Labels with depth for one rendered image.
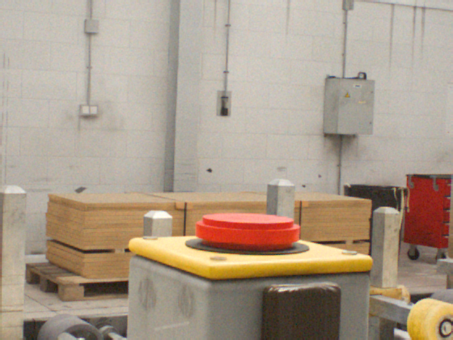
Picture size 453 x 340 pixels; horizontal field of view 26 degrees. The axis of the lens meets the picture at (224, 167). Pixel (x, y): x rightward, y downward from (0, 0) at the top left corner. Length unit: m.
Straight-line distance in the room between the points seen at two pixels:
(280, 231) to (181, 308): 0.05
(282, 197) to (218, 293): 1.33
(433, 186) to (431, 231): 0.41
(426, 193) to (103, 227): 3.50
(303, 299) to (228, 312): 0.03
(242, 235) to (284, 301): 0.03
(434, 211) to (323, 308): 8.70
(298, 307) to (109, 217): 6.37
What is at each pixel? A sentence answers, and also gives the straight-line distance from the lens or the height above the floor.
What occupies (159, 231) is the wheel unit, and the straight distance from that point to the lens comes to 1.56.
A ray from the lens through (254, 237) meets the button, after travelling 0.36.
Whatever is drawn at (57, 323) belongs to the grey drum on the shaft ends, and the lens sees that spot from 2.01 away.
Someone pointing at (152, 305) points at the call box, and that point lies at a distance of 0.38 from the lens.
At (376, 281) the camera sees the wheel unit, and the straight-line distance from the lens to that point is 1.82.
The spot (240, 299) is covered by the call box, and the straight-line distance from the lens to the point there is 0.34.
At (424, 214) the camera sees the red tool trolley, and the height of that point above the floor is 0.45.
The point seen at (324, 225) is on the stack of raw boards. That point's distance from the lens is 7.60.
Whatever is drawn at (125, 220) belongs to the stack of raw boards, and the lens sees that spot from 6.76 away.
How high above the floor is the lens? 1.27
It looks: 3 degrees down
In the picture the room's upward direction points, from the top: 2 degrees clockwise
